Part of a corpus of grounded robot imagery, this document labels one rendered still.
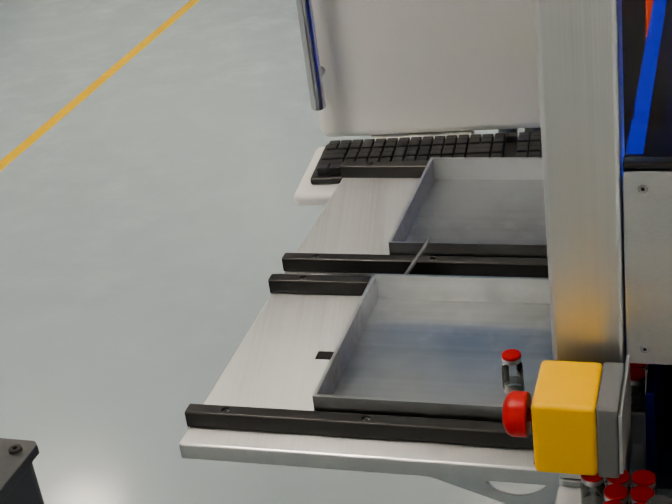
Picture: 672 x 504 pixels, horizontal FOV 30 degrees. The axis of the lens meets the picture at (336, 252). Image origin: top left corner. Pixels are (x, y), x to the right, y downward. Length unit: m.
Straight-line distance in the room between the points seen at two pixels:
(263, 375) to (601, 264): 0.48
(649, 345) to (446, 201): 0.68
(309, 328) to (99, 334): 1.92
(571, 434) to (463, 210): 0.70
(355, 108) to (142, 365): 1.23
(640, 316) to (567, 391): 0.10
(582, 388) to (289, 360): 0.46
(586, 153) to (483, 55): 1.09
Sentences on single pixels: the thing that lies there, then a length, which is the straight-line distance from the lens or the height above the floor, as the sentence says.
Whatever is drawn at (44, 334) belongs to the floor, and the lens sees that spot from 3.45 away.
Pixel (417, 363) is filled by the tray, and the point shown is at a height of 0.88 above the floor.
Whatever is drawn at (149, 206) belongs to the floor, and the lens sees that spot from 4.05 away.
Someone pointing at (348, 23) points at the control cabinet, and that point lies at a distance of 2.14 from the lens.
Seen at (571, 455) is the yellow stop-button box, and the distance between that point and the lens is 1.09.
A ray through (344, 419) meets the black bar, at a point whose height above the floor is 0.90.
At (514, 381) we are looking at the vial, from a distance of 1.33.
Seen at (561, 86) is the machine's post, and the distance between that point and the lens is 1.03.
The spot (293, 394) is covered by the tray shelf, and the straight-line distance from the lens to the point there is 1.38.
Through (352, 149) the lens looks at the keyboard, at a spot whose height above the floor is 0.83.
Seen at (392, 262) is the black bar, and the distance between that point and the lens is 1.58.
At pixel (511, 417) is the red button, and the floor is 1.00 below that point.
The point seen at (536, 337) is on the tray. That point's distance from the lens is 1.43.
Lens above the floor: 1.64
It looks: 27 degrees down
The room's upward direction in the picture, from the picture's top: 8 degrees counter-clockwise
